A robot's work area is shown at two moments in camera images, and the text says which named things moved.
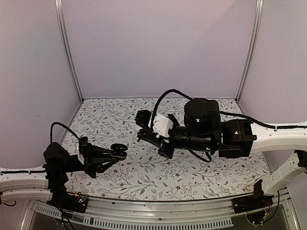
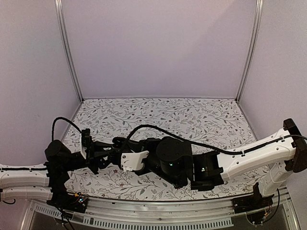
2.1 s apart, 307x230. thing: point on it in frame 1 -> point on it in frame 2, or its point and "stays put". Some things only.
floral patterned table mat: [145, 172] stays put
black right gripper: [156, 140] -> [141, 145]
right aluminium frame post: [259, 9] stays put
